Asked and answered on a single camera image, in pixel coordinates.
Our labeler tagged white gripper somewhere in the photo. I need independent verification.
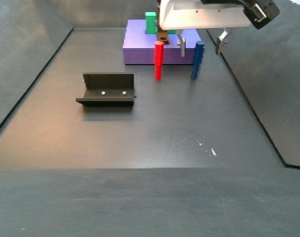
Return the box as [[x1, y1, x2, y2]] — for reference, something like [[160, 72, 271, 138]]
[[159, 0, 251, 57]]

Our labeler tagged blue cylindrical peg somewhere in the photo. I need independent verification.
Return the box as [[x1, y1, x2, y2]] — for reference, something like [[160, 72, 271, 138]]
[[192, 41, 205, 80]]

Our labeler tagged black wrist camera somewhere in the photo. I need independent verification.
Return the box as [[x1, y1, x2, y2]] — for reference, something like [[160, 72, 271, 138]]
[[201, 0, 280, 30]]

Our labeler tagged black angle bracket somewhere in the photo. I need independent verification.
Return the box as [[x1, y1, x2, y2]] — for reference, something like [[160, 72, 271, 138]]
[[76, 72, 136, 105]]

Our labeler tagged purple rectangular board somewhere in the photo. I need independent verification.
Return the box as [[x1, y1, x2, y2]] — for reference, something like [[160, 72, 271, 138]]
[[124, 19, 201, 65]]

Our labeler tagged red cylindrical peg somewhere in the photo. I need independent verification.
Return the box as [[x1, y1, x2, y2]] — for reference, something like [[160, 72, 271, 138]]
[[155, 41, 164, 80]]

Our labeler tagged green U-shaped block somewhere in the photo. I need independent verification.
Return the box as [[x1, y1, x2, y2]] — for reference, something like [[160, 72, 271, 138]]
[[144, 11, 177, 35]]

